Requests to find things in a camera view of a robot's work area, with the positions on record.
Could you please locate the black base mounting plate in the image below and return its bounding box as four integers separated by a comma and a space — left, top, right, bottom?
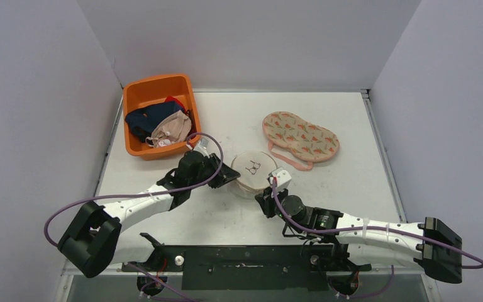
139, 233, 372, 291

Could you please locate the beige bra in bin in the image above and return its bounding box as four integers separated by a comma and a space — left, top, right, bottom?
145, 111, 192, 148

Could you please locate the red garment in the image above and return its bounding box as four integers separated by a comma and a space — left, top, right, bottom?
165, 96, 197, 141

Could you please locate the carrot print bra case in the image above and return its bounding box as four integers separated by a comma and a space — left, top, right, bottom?
262, 111, 340, 171

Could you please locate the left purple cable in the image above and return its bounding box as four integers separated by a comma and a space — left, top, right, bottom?
43, 132, 225, 249

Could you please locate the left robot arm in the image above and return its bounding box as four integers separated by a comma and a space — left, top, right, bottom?
57, 151, 240, 277

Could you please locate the purple cable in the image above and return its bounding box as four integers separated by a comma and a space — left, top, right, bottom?
269, 177, 483, 270
43, 132, 225, 249

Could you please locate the orange plastic bin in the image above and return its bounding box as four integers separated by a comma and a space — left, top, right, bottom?
123, 74, 201, 160

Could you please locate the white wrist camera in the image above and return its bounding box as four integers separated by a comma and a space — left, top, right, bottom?
267, 167, 292, 192
193, 138, 209, 157

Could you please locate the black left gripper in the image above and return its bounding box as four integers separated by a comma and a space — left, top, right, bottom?
189, 154, 240, 189

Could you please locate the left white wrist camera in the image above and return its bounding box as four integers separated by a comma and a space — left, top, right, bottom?
193, 138, 209, 157

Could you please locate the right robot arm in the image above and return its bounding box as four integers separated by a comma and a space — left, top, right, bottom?
255, 187, 463, 284

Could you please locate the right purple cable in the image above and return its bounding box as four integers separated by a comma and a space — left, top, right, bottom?
269, 177, 483, 270

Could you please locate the navy blue garment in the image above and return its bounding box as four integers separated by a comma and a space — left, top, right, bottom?
125, 101, 186, 143

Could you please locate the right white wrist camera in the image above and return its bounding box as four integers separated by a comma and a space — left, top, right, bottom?
267, 167, 292, 192

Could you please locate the white mesh laundry bag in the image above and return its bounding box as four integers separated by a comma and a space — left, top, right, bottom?
229, 150, 278, 199

